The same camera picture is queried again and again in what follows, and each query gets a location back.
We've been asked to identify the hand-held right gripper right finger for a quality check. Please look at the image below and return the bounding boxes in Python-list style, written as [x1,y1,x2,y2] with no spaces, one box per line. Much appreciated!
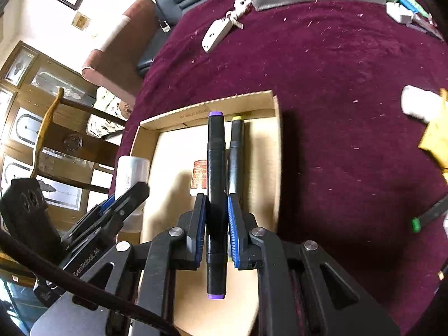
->
[227,193,400,336]

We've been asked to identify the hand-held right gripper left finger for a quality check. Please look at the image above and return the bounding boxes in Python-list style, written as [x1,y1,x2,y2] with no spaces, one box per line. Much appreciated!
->
[75,192,211,336]

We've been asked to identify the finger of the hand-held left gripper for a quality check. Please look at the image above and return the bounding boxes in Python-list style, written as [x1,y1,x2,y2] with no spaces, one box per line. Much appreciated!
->
[66,193,117,236]
[62,181,151,250]

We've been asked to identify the translucent white plastic bottle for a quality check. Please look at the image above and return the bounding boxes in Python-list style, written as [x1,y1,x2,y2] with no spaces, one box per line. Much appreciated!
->
[116,156,151,233]

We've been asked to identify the white bottle red label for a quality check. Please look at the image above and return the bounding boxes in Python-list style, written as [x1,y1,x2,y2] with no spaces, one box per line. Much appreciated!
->
[190,159,209,197]

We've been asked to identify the shallow cardboard box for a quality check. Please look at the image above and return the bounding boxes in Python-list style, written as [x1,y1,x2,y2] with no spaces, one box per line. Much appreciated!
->
[129,90,283,336]

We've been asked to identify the purple-capped black marker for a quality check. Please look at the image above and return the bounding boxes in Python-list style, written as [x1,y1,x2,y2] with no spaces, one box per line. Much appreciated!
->
[206,111,228,301]

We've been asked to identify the yellow-green-capped black marker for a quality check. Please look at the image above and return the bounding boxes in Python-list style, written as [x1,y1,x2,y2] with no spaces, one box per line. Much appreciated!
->
[227,115,247,197]

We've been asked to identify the green-capped black marker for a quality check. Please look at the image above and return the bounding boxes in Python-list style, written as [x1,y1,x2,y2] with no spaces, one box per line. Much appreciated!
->
[411,196,448,232]

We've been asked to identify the white pill bottle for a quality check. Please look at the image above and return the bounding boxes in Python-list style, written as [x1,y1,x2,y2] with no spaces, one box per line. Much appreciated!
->
[401,85,442,120]

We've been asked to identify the yellow packet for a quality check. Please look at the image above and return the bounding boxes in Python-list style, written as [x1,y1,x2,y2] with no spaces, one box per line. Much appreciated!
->
[418,89,448,183]

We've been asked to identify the wooden chair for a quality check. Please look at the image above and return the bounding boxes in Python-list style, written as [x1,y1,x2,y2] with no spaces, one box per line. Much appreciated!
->
[30,87,128,197]

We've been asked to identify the patterned cushion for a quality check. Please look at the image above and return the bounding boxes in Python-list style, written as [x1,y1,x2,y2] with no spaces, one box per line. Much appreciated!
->
[86,87,134,139]

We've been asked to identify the red-brown armchair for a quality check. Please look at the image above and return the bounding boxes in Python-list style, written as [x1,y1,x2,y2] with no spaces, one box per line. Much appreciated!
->
[81,0,165,107]

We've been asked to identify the wooden glass cabinet doors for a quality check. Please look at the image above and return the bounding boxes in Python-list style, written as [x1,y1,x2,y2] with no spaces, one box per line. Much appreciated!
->
[0,40,116,225]

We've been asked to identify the white key fob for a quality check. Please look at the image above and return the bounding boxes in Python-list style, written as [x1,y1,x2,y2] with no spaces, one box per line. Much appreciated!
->
[202,17,234,53]

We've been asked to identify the small white adapter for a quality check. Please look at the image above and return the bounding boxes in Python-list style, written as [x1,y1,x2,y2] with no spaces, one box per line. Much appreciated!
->
[386,2,414,24]

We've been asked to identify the blue plastic item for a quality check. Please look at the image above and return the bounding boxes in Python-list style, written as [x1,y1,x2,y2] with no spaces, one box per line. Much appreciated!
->
[399,0,430,19]

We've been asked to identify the black cable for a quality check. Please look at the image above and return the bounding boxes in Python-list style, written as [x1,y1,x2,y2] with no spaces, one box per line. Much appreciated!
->
[0,229,179,336]

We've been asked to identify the small wall plaque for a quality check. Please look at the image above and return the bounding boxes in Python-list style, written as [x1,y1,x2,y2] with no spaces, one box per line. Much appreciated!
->
[72,11,90,29]

